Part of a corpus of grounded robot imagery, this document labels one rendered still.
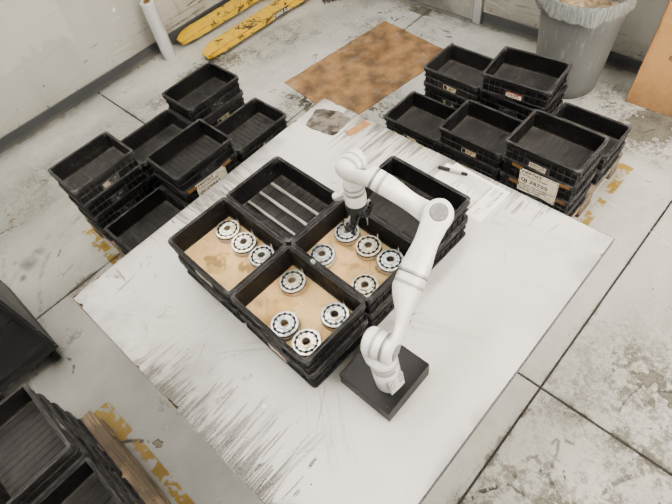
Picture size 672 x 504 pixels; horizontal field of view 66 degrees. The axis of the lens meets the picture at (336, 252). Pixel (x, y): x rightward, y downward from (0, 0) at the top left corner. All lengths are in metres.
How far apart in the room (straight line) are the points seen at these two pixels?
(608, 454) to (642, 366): 0.48
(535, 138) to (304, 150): 1.22
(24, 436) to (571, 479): 2.28
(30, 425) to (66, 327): 0.95
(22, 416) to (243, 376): 1.02
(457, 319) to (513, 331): 0.20
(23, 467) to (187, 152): 1.76
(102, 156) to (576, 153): 2.65
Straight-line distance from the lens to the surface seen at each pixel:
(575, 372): 2.79
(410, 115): 3.44
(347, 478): 1.81
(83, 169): 3.41
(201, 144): 3.20
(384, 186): 1.58
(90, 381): 3.14
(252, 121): 3.42
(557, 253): 2.24
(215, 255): 2.16
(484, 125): 3.20
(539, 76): 3.39
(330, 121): 2.77
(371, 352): 1.52
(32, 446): 2.53
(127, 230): 3.25
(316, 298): 1.93
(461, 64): 3.66
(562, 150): 2.95
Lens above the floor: 2.46
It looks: 53 degrees down
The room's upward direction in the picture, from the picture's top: 12 degrees counter-clockwise
